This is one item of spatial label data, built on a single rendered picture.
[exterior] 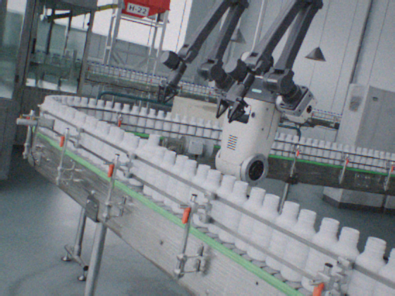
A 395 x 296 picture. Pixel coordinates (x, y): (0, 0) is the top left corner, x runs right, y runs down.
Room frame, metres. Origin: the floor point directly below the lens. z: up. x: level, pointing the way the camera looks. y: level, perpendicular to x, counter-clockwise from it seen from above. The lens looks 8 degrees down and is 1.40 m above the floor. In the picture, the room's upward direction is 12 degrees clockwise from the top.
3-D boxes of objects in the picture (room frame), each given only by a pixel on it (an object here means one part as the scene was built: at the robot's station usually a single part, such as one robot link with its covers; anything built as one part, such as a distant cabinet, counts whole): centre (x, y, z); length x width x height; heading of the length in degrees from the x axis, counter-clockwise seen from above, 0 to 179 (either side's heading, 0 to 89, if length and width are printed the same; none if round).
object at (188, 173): (1.44, 0.02, 1.08); 0.06 x 0.06 x 0.17
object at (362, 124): (7.43, -2.51, 0.96); 0.82 x 0.50 x 1.91; 111
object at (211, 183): (1.35, -0.05, 1.08); 0.06 x 0.06 x 0.17
